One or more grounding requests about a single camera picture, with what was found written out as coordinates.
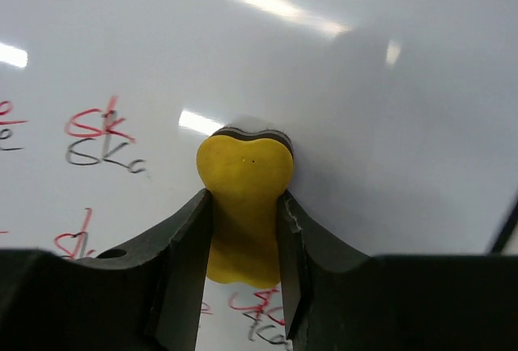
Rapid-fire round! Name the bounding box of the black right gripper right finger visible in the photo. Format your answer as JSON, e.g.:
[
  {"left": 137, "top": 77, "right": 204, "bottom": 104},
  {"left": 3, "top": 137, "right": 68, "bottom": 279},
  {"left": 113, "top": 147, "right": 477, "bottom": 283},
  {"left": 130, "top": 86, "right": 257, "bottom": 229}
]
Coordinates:
[{"left": 277, "top": 192, "right": 517, "bottom": 350}]

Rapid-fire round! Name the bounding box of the yellow bone-shaped eraser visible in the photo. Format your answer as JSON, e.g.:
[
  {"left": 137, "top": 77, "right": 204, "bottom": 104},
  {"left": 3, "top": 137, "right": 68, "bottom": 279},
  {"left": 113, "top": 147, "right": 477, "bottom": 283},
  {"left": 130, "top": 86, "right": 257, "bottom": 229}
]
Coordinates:
[{"left": 196, "top": 127, "right": 295, "bottom": 289}]

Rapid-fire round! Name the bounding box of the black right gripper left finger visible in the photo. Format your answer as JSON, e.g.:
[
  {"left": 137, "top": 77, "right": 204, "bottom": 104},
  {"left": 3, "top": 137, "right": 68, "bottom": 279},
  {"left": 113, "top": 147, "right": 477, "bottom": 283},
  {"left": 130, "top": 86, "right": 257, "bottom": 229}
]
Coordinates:
[{"left": 1, "top": 190, "right": 212, "bottom": 350}]

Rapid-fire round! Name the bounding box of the white dry-erase whiteboard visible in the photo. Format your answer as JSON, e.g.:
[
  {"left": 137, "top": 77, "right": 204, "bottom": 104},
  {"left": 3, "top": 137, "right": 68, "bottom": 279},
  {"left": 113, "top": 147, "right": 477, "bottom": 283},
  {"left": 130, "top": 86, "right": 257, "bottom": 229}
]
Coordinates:
[{"left": 1, "top": 0, "right": 517, "bottom": 350}]

